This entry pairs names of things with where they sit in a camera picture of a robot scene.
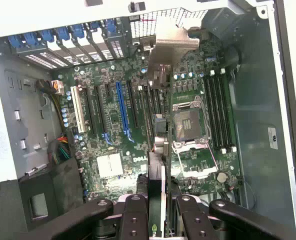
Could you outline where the open grey PC case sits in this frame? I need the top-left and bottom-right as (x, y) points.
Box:
(0, 0), (296, 240)

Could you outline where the round coin cell battery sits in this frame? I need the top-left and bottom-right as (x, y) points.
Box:
(215, 171), (229, 183)

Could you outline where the green Dell motherboard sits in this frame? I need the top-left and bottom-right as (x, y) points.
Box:
(50, 34), (243, 201)

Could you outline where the perforated metal slot cover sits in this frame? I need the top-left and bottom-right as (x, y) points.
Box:
(12, 46), (64, 70)
(107, 34), (129, 60)

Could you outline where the silver chipset heatsink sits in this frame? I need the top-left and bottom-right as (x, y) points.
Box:
(96, 152), (125, 179)

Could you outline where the multicolour wire bundle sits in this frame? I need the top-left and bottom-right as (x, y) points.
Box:
(47, 135), (72, 165)

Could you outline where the white power connector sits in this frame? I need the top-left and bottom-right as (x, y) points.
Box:
(51, 79), (65, 95)

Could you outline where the white expansion slot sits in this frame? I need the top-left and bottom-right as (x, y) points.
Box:
(70, 85), (88, 134)

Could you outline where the white certification sticker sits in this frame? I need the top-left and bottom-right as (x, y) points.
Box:
(267, 126), (280, 151)

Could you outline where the yellow black power wire bundle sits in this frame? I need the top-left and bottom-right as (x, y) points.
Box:
(35, 78), (72, 132)

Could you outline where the thin grey wire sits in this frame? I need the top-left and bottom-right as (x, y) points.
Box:
(236, 174), (257, 212)

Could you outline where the blue slot retention clip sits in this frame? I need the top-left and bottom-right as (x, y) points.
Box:
(71, 23), (86, 39)
(23, 31), (41, 46)
(103, 18), (117, 38)
(39, 28), (56, 43)
(88, 20), (102, 33)
(7, 34), (24, 49)
(55, 26), (71, 41)

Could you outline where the blue expansion slot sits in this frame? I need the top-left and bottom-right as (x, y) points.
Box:
(115, 81), (136, 144)

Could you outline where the CPU socket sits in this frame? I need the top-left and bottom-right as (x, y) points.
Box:
(171, 95), (213, 154)

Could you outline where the black plastic drive shroud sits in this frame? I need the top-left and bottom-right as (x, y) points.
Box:
(17, 157), (85, 232)

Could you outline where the black RAM slot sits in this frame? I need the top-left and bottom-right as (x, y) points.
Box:
(219, 71), (236, 152)
(209, 73), (226, 152)
(214, 72), (231, 152)
(203, 73), (221, 151)

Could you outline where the long black expansion slot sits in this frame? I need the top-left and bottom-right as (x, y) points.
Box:
(138, 85), (154, 151)
(126, 79), (140, 129)
(93, 85), (107, 134)
(81, 85), (98, 133)

